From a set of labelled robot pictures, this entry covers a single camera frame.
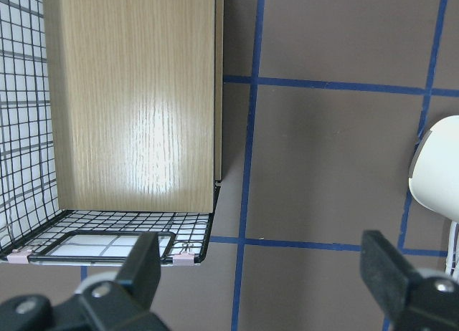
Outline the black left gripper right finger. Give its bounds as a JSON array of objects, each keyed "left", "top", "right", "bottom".
[{"left": 359, "top": 230, "right": 458, "bottom": 331}]

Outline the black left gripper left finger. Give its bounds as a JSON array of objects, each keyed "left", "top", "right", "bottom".
[{"left": 1, "top": 232, "right": 168, "bottom": 330}]

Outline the white toaster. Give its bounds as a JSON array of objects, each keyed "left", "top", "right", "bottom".
[{"left": 408, "top": 115, "right": 458, "bottom": 222}]

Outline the pink binder clip right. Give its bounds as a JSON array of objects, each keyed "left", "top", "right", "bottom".
[{"left": 171, "top": 244, "right": 195, "bottom": 267}]

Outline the pink binder clip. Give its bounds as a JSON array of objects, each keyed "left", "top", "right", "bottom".
[
  {"left": 171, "top": 244, "right": 195, "bottom": 267},
  {"left": 6, "top": 249, "right": 33, "bottom": 264}
]

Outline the pink binder clip left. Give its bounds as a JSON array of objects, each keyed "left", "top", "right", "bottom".
[{"left": 6, "top": 249, "right": 33, "bottom": 264}]

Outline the white toaster power cable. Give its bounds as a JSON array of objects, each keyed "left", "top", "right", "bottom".
[{"left": 444, "top": 219, "right": 459, "bottom": 277}]

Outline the wire shelf with wooden boards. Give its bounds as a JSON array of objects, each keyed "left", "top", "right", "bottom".
[{"left": 1, "top": 0, "right": 224, "bottom": 265}]

